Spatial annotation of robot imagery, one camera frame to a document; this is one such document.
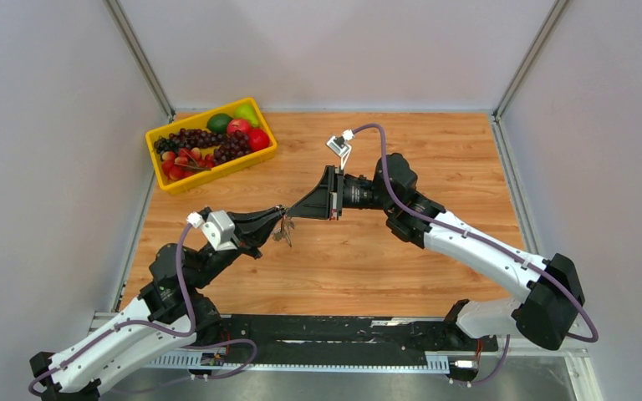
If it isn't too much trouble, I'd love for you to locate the yellow plastic fruit tray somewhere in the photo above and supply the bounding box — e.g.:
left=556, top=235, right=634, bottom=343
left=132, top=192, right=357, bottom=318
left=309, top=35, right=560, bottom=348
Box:
left=145, top=97, right=278, bottom=195

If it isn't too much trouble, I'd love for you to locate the bright red tomato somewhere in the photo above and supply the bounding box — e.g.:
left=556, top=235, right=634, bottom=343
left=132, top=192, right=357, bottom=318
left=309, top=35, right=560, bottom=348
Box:
left=247, top=128, right=270, bottom=152

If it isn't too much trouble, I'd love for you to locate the red pink apple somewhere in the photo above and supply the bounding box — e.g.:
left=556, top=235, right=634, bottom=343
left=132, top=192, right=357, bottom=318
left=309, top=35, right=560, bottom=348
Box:
left=227, top=119, right=254, bottom=136

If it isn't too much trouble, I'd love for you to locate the red cherries cluster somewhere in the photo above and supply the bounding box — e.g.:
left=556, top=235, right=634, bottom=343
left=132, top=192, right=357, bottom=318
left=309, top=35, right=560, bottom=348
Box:
left=160, top=147, right=217, bottom=181

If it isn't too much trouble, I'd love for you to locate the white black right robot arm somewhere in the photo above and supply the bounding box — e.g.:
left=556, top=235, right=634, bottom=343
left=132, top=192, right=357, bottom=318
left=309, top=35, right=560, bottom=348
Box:
left=288, top=153, right=585, bottom=351

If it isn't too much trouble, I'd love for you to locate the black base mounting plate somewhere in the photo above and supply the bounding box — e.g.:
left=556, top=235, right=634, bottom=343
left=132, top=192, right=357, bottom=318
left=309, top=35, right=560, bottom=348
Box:
left=195, top=314, right=498, bottom=367

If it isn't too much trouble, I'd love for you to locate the dark green avocado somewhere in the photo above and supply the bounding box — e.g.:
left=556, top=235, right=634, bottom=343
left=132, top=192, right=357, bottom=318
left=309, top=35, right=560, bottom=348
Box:
left=206, top=113, right=233, bottom=134

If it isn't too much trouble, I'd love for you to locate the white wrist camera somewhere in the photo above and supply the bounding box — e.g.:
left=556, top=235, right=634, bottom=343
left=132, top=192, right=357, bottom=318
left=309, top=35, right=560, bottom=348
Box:
left=186, top=211, right=237, bottom=251
left=326, top=129, right=354, bottom=170

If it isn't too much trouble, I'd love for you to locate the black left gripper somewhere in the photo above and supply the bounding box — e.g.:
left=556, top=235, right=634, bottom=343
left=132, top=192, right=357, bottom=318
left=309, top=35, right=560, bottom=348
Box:
left=191, top=206, right=287, bottom=288

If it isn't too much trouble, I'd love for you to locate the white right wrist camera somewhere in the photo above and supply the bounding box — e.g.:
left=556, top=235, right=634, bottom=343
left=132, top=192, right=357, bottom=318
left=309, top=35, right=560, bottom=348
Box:
left=326, top=129, right=354, bottom=170

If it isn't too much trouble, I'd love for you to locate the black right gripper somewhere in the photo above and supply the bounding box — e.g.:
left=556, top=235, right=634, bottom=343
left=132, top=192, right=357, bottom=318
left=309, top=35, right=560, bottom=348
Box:
left=287, top=165, right=396, bottom=221

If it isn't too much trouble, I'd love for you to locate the green pear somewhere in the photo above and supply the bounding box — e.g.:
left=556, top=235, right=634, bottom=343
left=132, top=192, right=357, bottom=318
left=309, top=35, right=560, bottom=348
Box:
left=233, top=104, right=260, bottom=128

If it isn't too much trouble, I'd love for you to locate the dark purple grape bunch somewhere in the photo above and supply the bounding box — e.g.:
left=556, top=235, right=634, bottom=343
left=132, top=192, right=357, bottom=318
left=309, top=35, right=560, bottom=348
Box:
left=153, top=129, right=227, bottom=155

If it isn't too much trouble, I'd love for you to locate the silver keyring with keys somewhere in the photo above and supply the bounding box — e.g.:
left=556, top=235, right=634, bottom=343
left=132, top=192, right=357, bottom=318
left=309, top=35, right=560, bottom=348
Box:
left=272, top=216, right=295, bottom=247

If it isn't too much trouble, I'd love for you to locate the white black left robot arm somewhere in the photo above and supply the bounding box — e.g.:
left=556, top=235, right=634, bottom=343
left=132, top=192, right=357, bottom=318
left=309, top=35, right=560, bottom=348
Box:
left=28, top=206, right=288, bottom=400

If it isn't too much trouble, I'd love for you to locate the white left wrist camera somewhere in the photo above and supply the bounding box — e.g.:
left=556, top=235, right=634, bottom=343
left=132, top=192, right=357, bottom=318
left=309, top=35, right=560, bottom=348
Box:
left=186, top=211, right=237, bottom=251

